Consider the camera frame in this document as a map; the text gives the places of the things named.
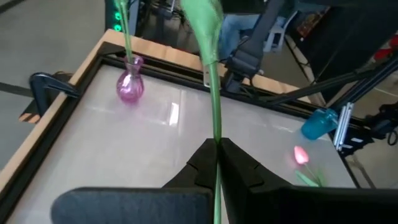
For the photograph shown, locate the person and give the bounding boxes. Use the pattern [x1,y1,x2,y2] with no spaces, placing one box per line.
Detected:
[217,0,271,62]

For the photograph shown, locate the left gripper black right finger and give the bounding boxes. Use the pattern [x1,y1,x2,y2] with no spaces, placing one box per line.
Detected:
[219,138,398,224]

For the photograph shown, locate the pink artificial tulip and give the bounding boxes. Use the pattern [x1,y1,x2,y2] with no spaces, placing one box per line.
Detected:
[294,145,327,187]

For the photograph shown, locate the black table edge clamp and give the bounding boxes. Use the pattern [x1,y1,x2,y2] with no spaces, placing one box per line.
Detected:
[29,72,80,118]

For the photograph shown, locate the black artificial tulip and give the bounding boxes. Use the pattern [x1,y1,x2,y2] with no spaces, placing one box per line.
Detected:
[114,0,135,65]
[179,0,225,224]

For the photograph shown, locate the white plastic stool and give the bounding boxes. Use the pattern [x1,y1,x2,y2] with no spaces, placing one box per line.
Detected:
[264,12,296,52]

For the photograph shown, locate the red and black toolbox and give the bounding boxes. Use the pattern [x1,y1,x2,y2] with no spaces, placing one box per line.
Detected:
[371,34,398,63]

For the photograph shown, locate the silver metal bracket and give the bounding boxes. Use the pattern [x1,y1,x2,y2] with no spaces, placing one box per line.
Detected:
[333,101,354,151]

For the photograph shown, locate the purple glass vase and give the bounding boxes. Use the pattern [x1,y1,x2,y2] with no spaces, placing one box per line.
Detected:
[116,55,146,103]

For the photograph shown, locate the blue glass vase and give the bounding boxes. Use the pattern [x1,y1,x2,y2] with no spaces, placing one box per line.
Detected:
[300,108,339,141]

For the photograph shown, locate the black aluminium table frame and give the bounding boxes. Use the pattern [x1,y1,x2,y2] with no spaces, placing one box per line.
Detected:
[0,40,398,218]

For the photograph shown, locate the black device green lights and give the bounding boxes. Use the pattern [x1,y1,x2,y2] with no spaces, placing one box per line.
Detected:
[104,0,139,34]

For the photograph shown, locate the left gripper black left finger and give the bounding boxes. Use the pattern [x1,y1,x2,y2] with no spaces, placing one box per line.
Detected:
[51,138,218,224]

